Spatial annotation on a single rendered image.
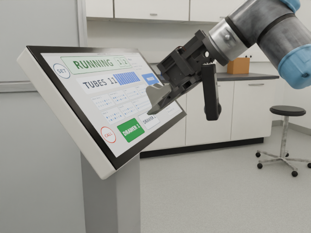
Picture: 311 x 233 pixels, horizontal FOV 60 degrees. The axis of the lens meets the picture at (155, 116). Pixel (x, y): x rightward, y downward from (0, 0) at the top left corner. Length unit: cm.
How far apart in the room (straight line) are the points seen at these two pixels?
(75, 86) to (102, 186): 33
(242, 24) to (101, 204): 61
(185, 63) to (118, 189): 43
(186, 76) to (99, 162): 24
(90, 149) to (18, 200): 114
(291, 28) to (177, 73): 22
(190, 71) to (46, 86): 29
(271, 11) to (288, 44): 7
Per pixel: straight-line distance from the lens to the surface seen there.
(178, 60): 55
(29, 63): 61
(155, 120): 77
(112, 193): 81
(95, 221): 90
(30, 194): 164
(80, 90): 61
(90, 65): 71
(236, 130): 351
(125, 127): 64
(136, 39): 356
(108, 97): 67
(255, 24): 53
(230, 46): 53
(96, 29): 347
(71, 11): 147
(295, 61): 49
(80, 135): 56
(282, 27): 51
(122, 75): 79
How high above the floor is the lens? 118
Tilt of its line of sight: 13 degrees down
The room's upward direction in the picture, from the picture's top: straight up
